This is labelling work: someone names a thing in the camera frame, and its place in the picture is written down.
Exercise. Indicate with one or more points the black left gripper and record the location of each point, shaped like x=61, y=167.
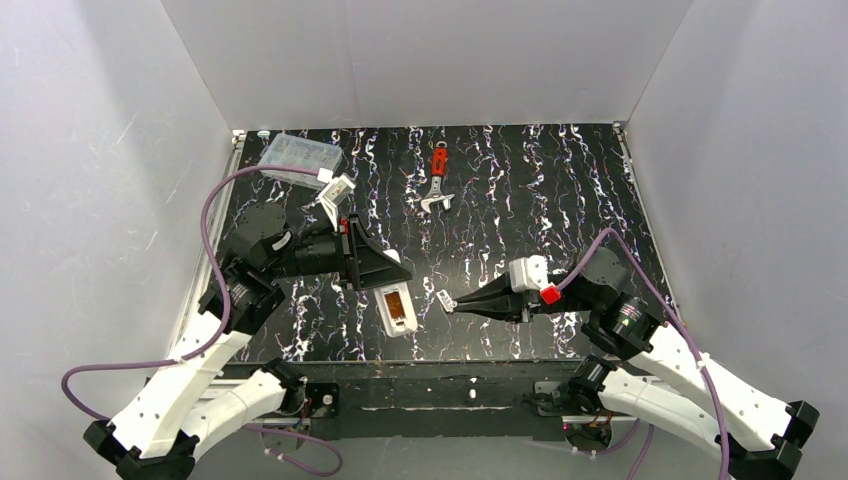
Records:
x=353, y=252

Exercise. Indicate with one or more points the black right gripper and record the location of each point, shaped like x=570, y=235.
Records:
x=525, y=303

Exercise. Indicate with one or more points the white remote control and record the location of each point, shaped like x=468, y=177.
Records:
x=393, y=299

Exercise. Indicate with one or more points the white remote battery cover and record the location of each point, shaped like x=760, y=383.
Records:
x=447, y=303

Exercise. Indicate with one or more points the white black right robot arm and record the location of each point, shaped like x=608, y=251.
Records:
x=645, y=368

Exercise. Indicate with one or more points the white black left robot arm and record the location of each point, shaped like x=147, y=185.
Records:
x=257, y=255

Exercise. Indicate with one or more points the clear plastic screw box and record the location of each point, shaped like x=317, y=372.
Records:
x=308, y=163

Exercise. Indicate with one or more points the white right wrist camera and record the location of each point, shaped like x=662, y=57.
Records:
x=530, y=274

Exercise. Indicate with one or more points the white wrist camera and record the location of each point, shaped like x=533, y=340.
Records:
x=530, y=274
x=336, y=190

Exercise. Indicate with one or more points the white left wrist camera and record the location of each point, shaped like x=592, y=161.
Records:
x=336, y=190

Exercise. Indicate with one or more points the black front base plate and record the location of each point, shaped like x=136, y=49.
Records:
x=428, y=399

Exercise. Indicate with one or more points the red handled adjustable wrench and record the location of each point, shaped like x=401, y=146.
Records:
x=438, y=168

